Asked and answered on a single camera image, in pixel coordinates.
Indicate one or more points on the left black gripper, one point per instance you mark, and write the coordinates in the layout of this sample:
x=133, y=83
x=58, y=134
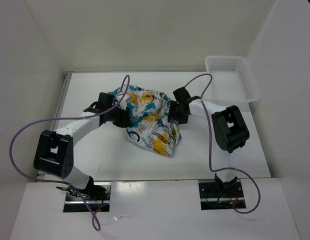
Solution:
x=124, y=121

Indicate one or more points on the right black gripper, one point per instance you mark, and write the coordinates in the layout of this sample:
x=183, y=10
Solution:
x=173, y=114

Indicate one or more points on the patterned white yellow teal shorts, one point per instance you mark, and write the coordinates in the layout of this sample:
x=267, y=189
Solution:
x=151, y=129

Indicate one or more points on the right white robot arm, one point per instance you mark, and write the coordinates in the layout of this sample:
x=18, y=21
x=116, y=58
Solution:
x=227, y=130

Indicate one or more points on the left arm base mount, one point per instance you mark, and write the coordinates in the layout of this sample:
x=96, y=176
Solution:
x=99, y=201

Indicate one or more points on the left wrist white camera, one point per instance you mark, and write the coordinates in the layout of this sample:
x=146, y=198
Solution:
x=124, y=100

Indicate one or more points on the white plastic basket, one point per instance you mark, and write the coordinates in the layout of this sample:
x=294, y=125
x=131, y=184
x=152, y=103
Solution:
x=233, y=79

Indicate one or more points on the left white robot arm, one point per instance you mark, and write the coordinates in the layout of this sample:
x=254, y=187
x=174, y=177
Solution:
x=55, y=150

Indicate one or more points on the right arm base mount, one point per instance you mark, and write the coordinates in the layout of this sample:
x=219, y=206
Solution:
x=211, y=199

